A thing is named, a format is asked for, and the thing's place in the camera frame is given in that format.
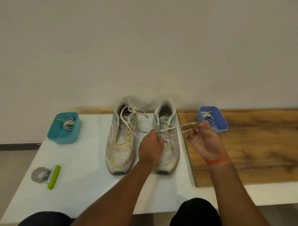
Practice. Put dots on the grey tape roll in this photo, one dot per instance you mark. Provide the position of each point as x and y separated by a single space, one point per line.
35 178

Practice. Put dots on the person's left forearm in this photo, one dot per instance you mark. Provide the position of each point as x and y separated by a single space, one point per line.
116 198

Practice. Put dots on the person's right forearm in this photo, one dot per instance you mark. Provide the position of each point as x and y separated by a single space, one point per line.
235 195

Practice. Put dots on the teal plastic container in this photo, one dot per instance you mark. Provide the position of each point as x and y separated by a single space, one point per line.
57 137

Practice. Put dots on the person's right hand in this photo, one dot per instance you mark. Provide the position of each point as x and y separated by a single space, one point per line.
208 144

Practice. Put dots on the orange thread wristband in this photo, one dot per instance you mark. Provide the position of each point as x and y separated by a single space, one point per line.
218 161

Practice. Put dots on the green utility cutter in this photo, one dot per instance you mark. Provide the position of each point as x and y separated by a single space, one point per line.
54 178

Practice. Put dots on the black trousers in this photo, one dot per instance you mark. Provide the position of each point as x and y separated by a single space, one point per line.
195 213

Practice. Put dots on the person's left hand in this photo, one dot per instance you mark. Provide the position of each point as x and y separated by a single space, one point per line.
151 149

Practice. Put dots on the worn white sneaker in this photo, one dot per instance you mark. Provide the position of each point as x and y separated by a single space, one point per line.
170 160
120 158

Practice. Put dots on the blue plastic container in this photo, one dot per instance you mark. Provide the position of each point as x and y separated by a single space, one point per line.
221 121

